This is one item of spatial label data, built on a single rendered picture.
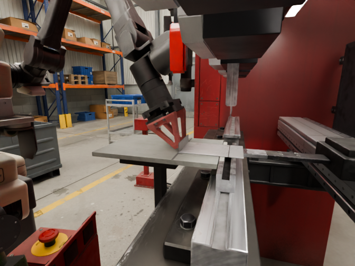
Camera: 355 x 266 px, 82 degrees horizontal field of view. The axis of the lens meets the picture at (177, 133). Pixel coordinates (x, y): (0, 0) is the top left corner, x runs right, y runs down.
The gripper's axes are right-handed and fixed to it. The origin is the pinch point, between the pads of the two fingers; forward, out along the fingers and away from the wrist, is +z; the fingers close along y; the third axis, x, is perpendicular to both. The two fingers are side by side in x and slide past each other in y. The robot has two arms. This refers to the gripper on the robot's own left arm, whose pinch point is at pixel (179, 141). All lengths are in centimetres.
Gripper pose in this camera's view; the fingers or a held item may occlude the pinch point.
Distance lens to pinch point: 46.6
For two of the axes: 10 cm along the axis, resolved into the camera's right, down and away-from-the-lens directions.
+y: 2.9, -1.9, 9.4
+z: 4.4, 9.0, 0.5
